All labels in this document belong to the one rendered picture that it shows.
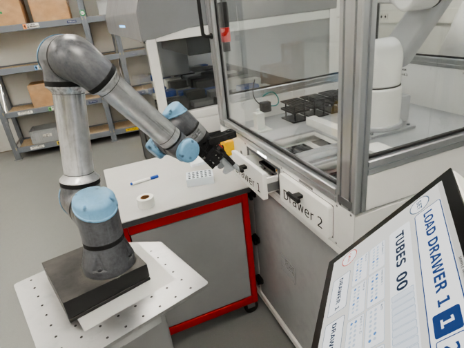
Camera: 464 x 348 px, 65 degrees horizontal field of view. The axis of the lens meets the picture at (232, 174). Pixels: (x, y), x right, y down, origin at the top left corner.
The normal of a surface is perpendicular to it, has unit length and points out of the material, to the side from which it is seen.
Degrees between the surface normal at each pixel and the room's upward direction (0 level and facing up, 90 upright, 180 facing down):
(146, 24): 90
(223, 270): 90
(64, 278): 3
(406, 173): 90
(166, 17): 90
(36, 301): 0
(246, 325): 0
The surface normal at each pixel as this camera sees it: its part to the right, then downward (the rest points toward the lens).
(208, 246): 0.38, 0.35
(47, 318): -0.11, -0.90
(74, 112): 0.59, 0.27
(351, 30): -0.92, 0.25
